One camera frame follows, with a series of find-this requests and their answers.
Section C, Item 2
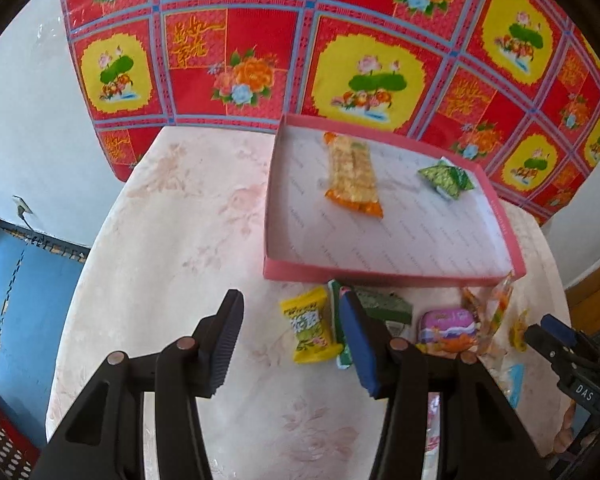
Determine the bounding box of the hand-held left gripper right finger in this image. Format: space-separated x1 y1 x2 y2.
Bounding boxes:
339 287 551 480

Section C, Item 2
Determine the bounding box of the yellow snack packet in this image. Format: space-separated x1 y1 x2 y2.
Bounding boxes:
279 285 344 365

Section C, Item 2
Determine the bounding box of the green and white snack packet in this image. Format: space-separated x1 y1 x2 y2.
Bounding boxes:
327 279 413 371

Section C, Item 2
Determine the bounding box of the small yellow candy packet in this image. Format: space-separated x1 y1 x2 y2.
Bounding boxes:
509 310 530 348

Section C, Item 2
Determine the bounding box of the person's right hand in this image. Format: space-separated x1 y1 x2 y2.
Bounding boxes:
554 402 581 458

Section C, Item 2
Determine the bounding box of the purple jelly cup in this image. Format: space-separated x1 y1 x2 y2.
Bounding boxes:
416 308 481 356

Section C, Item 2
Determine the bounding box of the blue foam floor mat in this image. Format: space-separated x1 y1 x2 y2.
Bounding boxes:
0 220 91 453

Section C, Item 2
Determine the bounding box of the red dotted mat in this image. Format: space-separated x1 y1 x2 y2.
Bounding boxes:
0 330 41 480

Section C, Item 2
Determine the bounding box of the pale floral tablecloth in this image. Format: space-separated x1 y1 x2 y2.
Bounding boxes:
45 125 573 480

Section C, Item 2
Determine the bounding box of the colourful gummy packet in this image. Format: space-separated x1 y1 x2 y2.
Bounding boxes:
461 271 516 358

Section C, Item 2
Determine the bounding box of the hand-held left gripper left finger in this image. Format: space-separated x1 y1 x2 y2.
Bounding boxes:
30 288 245 480

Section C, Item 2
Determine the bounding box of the clear blue-edged snack packet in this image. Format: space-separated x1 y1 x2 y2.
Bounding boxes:
495 362 526 408

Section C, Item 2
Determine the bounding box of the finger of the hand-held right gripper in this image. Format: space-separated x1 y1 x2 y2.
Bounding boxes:
540 313 580 347
524 325 572 367

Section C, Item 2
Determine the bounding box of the orange cracker packet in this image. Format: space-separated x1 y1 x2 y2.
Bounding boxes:
322 131 385 220

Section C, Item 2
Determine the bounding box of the green triangular snack packet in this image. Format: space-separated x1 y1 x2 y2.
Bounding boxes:
418 156 476 201

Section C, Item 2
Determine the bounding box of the pink cardboard box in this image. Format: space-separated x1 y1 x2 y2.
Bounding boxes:
262 112 527 288

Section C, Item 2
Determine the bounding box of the pink drink pouch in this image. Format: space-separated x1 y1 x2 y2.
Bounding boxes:
425 392 443 456

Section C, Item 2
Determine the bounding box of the red floral printed cloth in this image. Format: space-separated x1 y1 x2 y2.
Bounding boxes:
57 0 600 226

